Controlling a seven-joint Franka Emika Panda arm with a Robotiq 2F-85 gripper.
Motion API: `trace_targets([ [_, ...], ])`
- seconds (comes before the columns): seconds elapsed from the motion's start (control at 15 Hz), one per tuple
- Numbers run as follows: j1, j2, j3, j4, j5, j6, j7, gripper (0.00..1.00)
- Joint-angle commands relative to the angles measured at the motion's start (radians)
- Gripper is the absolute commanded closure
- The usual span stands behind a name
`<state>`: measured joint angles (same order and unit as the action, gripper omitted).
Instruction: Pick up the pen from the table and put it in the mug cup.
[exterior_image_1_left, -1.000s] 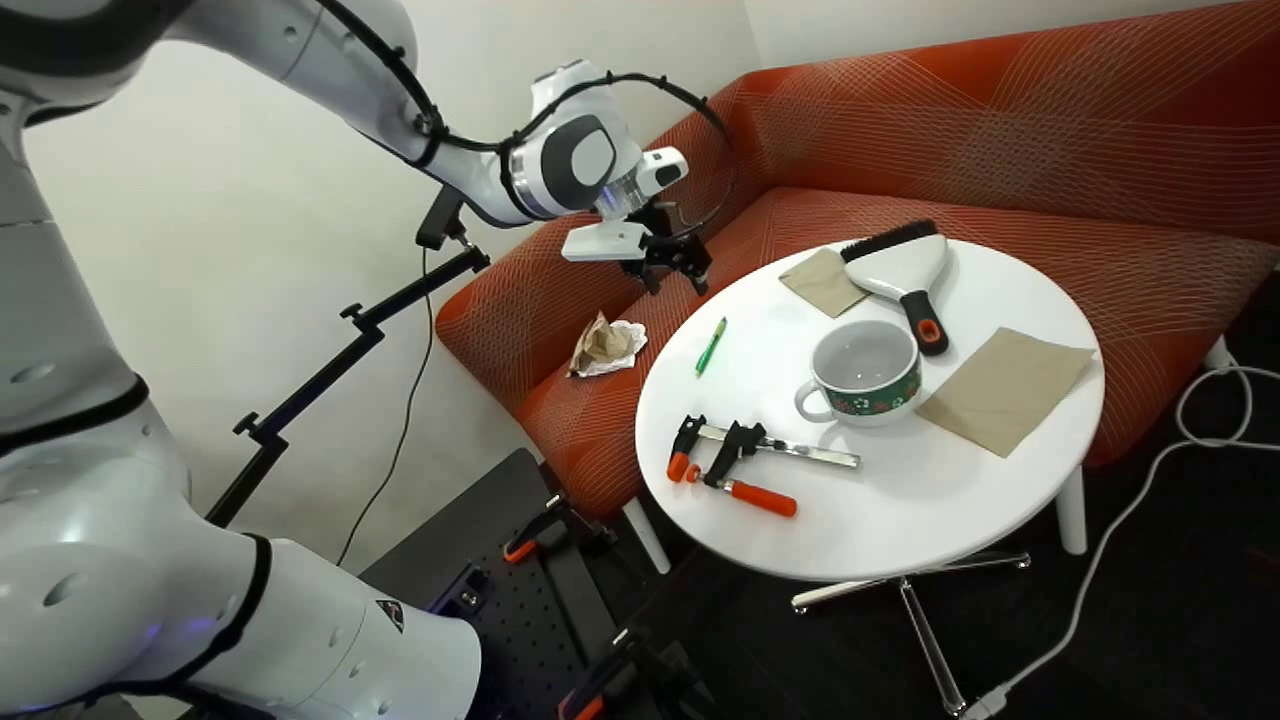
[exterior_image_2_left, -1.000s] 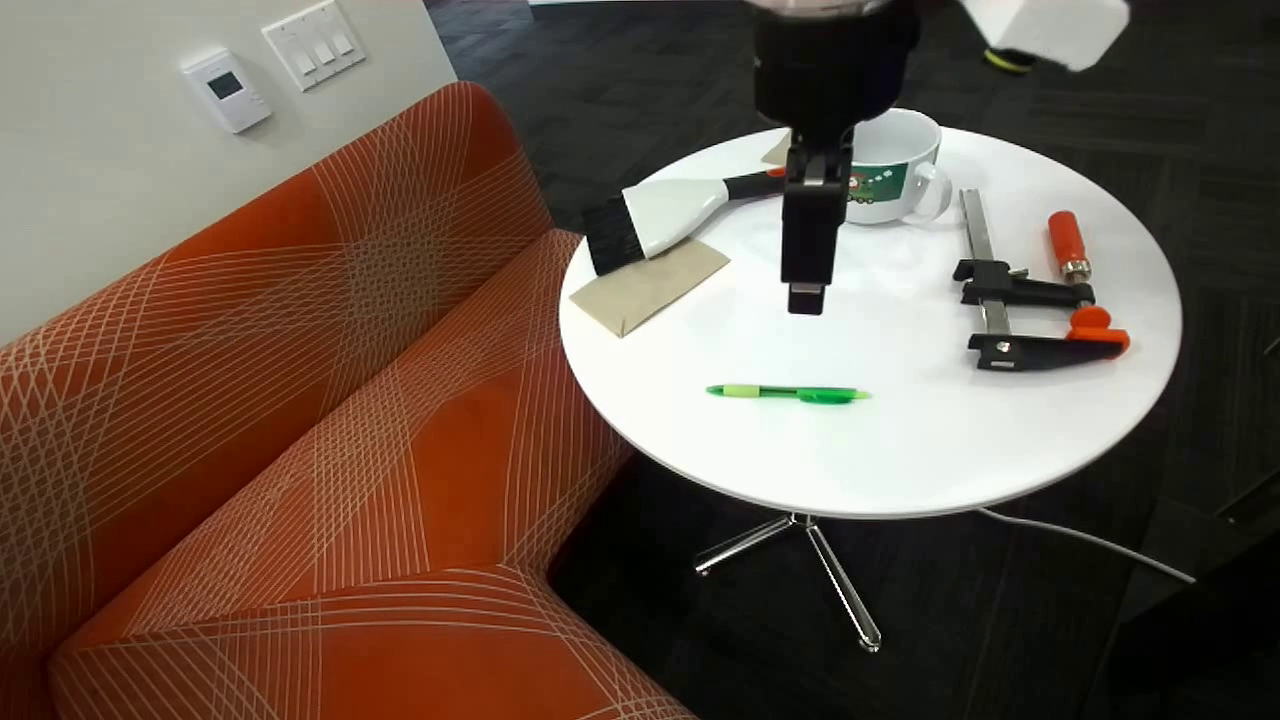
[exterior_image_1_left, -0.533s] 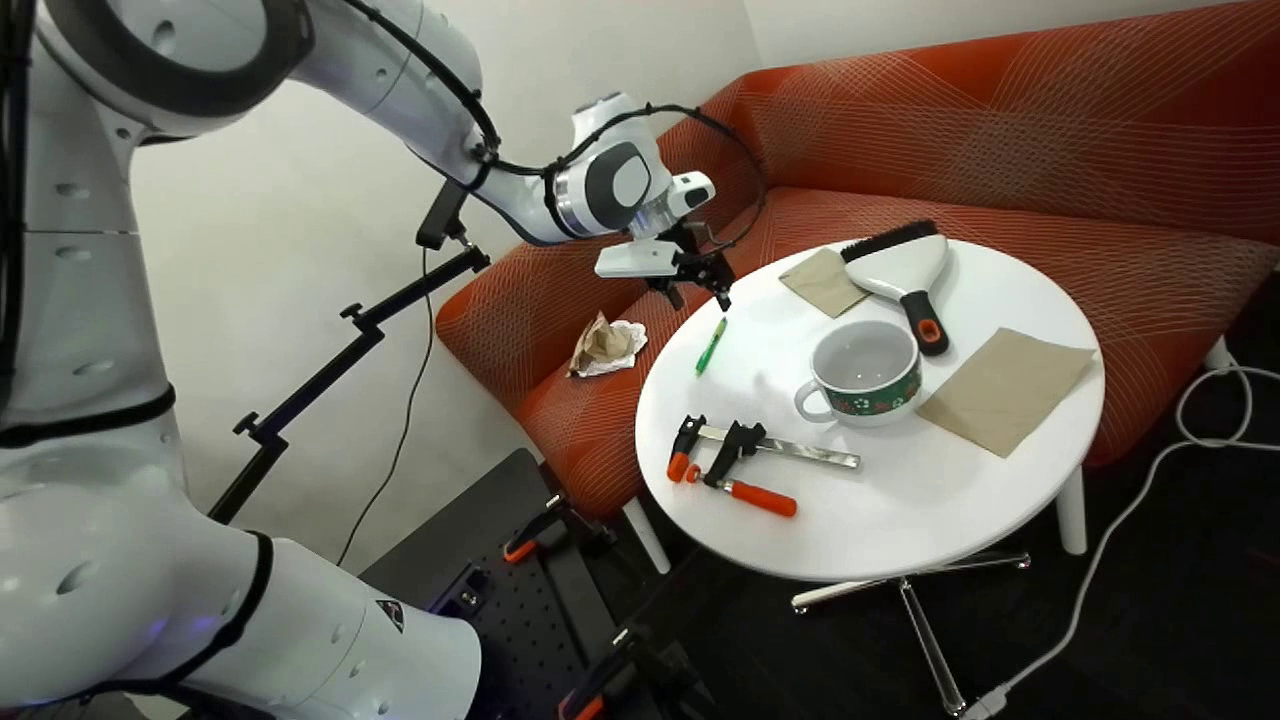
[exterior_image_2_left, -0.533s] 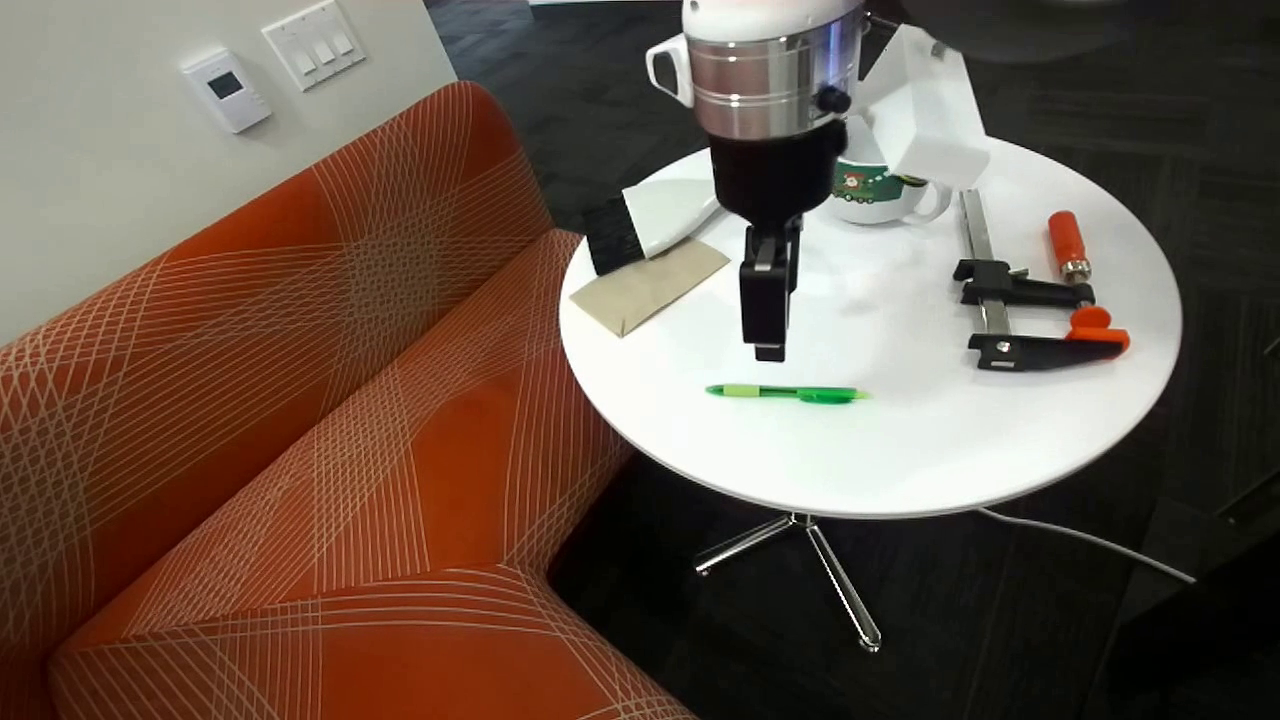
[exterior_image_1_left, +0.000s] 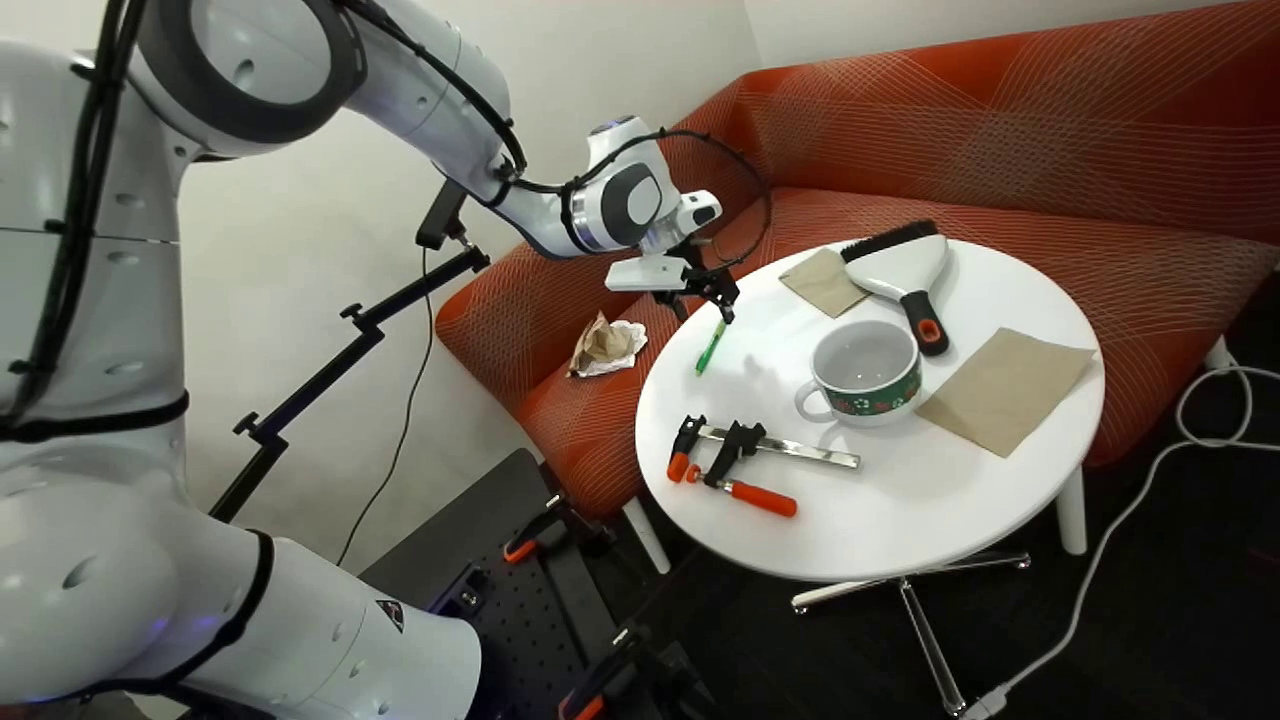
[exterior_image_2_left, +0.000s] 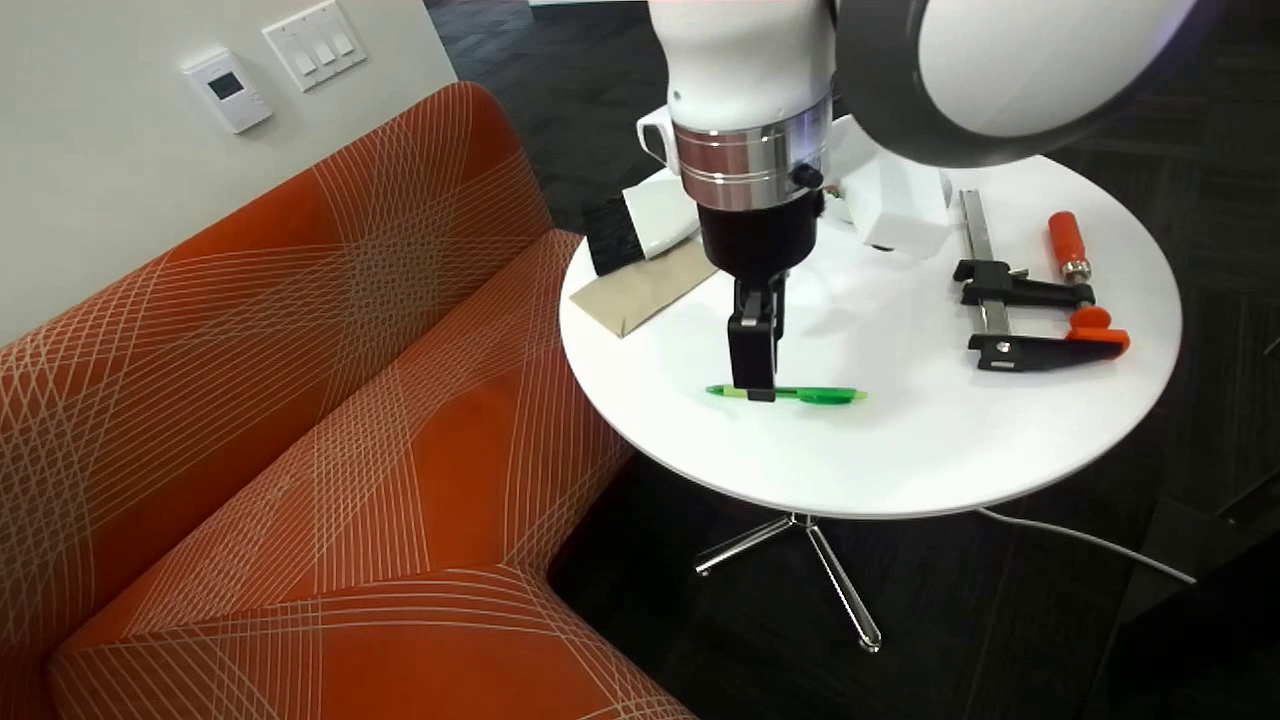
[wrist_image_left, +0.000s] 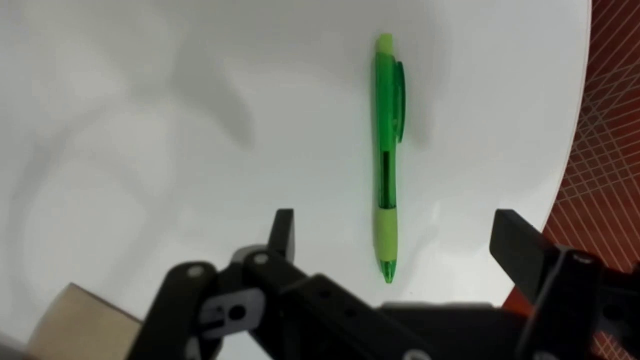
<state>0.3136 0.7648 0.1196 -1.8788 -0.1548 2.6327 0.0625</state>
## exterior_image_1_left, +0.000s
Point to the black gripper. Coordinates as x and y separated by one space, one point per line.
696 274

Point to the green pen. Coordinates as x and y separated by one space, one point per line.
709 351

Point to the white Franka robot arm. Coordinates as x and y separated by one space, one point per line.
122 572

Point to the white and green mug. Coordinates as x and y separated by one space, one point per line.
864 386

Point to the crumpled paper wrapper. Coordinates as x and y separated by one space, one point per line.
607 347

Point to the small brown cardboard piece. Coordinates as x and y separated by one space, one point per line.
822 283

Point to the black and orange bar clamp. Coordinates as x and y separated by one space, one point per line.
731 455

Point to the white round table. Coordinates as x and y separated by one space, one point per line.
921 504

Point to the large brown cardboard piece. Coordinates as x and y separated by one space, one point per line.
1007 388

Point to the orange patterned sofa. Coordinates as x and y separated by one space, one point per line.
1065 135

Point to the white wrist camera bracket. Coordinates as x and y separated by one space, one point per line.
641 274

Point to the black camera on stand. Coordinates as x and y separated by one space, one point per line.
440 215

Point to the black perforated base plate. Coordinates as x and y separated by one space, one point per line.
534 626

